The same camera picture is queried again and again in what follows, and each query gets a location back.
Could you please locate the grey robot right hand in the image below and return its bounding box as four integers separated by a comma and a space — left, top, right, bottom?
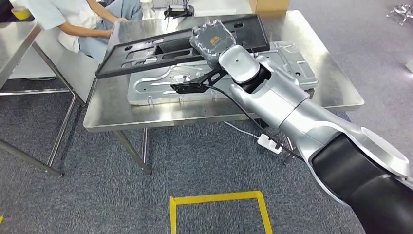
189, 19, 238, 69

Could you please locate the black plastic panel part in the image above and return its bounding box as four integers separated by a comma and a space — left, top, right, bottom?
95, 13, 270, 80

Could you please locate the stainless steel workbench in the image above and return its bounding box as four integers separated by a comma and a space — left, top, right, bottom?
0, 20, 86, 178
83, 9, 365, 176

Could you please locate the white desk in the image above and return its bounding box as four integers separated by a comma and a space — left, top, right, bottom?
151, 0, 254, 18

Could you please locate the black remote controller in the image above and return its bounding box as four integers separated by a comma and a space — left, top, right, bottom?
163, 0, 195, 20

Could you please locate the brown cardboard box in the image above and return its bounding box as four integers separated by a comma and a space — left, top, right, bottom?
248, 0, 291, 14

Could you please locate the clear bottle with white lid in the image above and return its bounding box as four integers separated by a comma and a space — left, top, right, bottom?
140, 0, 155, 20

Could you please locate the grey stamped metal plate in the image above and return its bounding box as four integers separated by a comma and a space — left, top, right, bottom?
127, 40, 319, 107

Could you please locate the white power strip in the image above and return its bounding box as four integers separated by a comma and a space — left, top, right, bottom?
257, 133, 283, 155

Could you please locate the white bench block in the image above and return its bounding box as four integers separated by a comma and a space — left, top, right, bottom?
8, 27, 101, 104

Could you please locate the person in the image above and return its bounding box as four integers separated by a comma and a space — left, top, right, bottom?
25, 0, 144, 63

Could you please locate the yellow floor tape square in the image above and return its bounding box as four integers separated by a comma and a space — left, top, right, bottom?
169, 190, 273, 234

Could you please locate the yellow cup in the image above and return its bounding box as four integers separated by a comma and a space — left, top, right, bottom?
11, 6, 31, 20

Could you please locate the pale wrist camera, black bracket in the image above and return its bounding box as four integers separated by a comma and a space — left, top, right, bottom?
170, 66, 228, 95

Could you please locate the black camera cable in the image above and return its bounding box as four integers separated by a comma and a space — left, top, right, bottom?
205, 84, 304, 161

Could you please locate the white power cable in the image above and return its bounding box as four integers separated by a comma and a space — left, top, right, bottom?
224, 121, 261, 139

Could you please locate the chrome wire frame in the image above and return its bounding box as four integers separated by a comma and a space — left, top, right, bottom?
385, 3, 413, 26

